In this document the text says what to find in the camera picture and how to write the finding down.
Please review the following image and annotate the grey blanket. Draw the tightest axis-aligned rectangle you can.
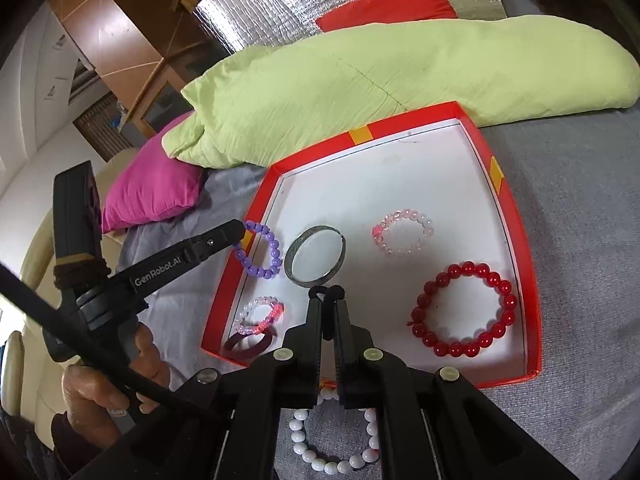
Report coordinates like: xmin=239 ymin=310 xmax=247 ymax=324
xmin=117 ymin=105 xmax=640 ymax=480

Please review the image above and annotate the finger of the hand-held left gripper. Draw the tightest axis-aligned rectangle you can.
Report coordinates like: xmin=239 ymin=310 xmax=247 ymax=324
xmin=127 ymin=220 xmax=247 ymax=293

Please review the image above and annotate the silver bangle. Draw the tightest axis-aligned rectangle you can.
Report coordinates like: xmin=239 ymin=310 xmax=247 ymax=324
xmin=284 ymin=226 xmax=347 ymax=290

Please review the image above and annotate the pale pink bead bracelet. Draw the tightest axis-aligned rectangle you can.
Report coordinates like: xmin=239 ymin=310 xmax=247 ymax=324
xmin=372 ymin=208 xmax=435 ymax=257

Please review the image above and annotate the pink and white bead bracelet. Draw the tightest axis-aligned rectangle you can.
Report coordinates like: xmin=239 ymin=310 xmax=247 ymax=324
xmin=234 ymin=296 xmax=285 ymax=337

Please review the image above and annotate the lattice window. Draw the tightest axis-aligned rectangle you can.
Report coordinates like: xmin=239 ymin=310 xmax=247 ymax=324
xmin=72 ymin=92 xmax=136 ymax=161

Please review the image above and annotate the red pillow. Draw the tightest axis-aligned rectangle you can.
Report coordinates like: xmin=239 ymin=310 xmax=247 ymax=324
xmin=315 ymin=0 xmax=458 ymax=33

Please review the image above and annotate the magenta pillow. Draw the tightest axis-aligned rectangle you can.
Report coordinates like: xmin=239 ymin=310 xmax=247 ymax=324
xmin=101 ymin=110 xmax=203 ymax=235

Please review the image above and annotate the purple bead bracelet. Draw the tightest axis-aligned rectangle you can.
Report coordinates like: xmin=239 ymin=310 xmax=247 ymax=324
xmin=232 ymin=220 xmax=282 ymax=280

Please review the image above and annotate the beige leather sofa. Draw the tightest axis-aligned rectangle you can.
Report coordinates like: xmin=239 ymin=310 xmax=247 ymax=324
xmin=0 ymin=150 xmax=146 ymax=431

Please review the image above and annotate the person's left forearm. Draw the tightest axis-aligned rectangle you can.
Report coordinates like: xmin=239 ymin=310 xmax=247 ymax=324
xmin=50 ymin=412 xmax=131 ymax=480

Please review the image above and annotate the person's left hand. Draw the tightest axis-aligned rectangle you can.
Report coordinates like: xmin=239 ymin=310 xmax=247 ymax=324
xmin=61 ymin=322 xmax=172 ymax=450

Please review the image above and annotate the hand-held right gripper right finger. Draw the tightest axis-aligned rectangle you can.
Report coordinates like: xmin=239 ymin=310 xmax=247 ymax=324
xmin=334 ymin=302 xmax=576 ymax=480

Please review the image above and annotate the light green quilt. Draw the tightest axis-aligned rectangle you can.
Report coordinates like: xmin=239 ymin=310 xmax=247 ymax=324
xmin=161 ymin=19 xmax=640 ymax=170

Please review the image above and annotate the red cardboard box lid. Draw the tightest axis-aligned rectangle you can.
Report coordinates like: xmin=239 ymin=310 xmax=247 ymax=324
xmin=201 ymin=101 xmax=543 ymax=391

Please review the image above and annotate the maroon bangle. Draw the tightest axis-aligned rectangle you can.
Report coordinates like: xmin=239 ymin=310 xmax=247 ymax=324
xmin=223 ymin=329 xmax=276 ymax=362

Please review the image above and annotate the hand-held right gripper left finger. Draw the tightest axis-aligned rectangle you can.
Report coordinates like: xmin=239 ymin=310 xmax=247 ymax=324
xmin=75 ymin=296 xmax=325 ymax=480

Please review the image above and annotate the black cable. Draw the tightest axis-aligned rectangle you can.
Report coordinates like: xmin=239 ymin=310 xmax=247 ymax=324
xmin=0 ymin=262 xmax=223 ymax=418

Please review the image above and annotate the red bead bracelet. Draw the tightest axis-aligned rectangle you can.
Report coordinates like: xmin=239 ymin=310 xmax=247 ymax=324
xmin=411 ymin=261 xmax=518 ymax=358

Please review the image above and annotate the silver foil insulation sheet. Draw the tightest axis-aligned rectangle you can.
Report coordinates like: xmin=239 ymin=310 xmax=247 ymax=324
xmin=195 ymin=0 xmax=506 ymax=56

